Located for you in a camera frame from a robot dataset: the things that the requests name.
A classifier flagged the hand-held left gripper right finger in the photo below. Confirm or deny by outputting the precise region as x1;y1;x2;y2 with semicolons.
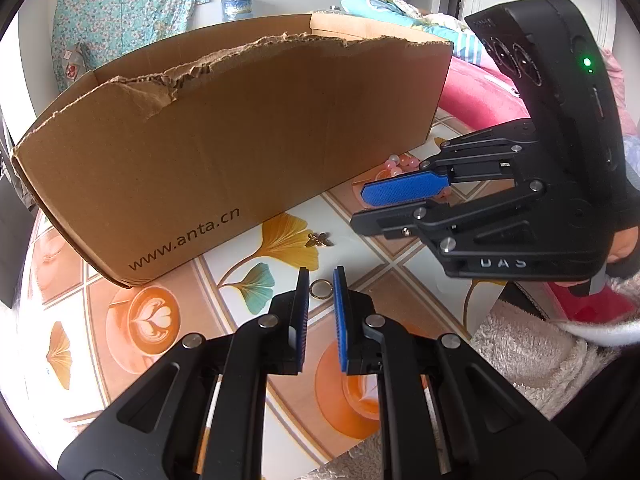
332;266;586;480

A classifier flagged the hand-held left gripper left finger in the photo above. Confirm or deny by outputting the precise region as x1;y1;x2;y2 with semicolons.
56;266;311;480

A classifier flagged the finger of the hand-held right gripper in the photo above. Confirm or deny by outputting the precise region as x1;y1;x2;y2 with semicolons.
360;119;542;209
349;178;597;259

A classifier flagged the pink bead bracelet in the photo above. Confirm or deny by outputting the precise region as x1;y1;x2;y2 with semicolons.
384;154;418;176

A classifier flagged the brown cardboard box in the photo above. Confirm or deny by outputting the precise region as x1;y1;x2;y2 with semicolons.
11;12;455;289

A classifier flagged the person's right hand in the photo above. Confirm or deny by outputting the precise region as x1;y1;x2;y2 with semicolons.
606;224;640;267

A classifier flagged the white fluffy robe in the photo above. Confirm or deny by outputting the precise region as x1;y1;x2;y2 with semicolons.
470;300;621;418

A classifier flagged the patterned plastic tablecloth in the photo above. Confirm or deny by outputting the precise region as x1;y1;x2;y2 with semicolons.
22;105;526;466

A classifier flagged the light blue pillow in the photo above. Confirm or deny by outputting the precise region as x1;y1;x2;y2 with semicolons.
340;0;426;26

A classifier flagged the blue water jug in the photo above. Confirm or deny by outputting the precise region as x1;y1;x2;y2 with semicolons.
220;0;255;23

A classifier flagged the turquoise floral hanging cloth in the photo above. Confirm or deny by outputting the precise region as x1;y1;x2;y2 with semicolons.
52;0;211;93

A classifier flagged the red flower patterned cushion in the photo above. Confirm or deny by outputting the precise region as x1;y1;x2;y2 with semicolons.
60;42;93;83

